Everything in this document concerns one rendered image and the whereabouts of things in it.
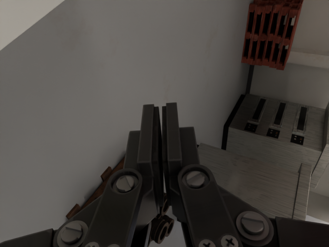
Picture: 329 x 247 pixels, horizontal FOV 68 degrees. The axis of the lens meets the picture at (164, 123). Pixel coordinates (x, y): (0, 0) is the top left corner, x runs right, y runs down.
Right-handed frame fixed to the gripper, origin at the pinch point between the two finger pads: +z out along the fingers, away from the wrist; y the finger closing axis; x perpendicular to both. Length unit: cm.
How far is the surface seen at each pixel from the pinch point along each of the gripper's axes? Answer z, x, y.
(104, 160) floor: 134, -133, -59
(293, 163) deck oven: 368, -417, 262
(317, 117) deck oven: 458, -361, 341
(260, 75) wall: 625, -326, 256
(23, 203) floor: 78, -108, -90
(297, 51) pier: 569, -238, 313
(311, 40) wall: 574, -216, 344
